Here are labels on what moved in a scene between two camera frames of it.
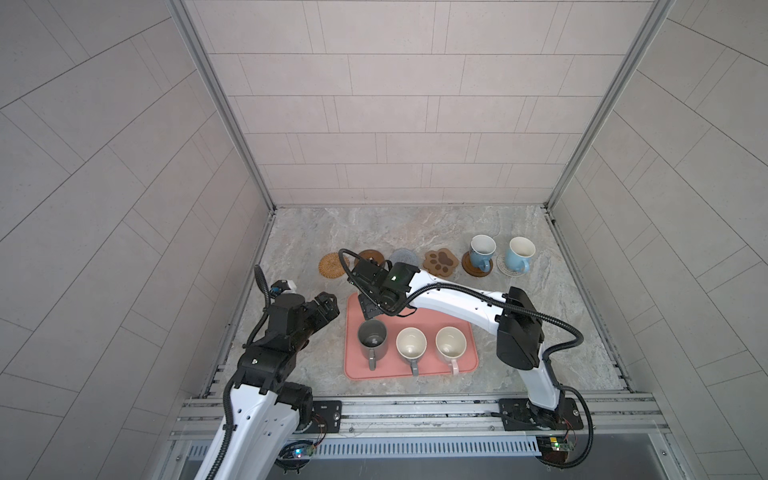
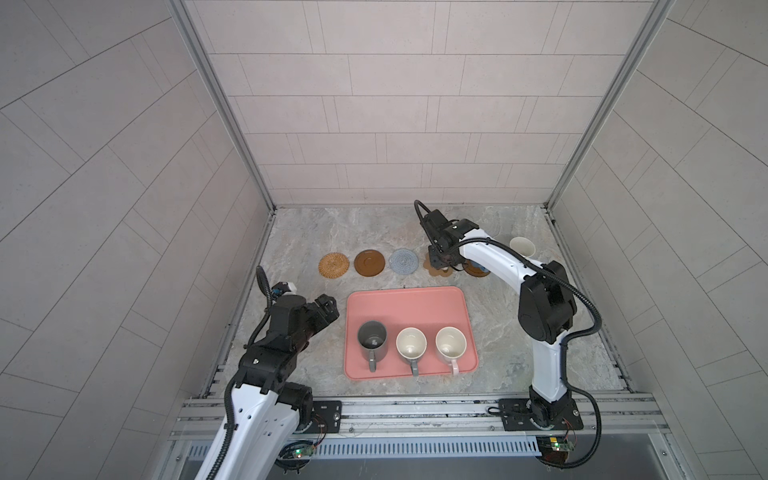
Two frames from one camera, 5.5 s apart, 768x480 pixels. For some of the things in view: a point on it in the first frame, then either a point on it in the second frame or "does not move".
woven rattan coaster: [330, 265] does not move
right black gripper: [367, 308] -> [436, 263]
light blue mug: [518, 254] does not move
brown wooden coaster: [471, 269] does not move
